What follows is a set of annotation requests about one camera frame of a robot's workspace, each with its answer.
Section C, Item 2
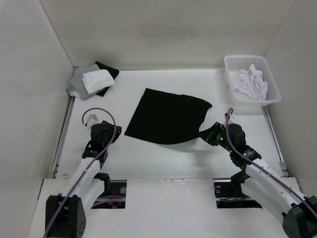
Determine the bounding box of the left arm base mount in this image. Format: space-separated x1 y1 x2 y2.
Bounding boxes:
92 180 127 209

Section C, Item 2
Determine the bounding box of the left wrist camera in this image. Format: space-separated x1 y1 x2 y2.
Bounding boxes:
84 114 100 130

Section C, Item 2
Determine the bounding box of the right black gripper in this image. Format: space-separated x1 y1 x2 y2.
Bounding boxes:
197 122 234 153

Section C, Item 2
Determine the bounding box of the left aluminium rail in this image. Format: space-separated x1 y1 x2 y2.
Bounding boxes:
48 96 75 179

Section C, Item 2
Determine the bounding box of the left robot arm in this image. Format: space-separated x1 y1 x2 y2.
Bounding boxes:
43 121 122 238

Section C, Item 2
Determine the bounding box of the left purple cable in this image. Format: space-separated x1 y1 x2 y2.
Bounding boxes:
42 108 126 238

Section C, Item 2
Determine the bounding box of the white tank top in basket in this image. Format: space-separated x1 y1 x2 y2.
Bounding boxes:
232 64 268 101

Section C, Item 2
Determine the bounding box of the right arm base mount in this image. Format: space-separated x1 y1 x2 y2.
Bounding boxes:
213 179 262 209

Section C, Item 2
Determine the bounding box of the folded black tank top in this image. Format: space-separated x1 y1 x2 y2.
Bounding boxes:
95 61 119 97

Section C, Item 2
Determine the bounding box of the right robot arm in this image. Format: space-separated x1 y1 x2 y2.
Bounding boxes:
199 122 317 238

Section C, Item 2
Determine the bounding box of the white plastic basket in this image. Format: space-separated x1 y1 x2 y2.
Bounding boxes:
224 55 281 107

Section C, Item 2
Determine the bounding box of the folded white tank top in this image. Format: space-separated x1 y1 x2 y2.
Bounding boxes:
82 69 114 94

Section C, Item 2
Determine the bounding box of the black tank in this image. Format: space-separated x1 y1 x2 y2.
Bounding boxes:
125 88 212 145
95 61 119 97

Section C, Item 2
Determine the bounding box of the right aluminium rail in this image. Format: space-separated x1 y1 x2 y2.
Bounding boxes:
262 107 289 178

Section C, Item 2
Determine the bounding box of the folded grey tank top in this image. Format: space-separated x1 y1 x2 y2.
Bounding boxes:
66 64 100 101

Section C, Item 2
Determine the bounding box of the aluminium rail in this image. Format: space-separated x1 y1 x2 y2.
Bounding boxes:
262 107 289 178
48 96 75 179

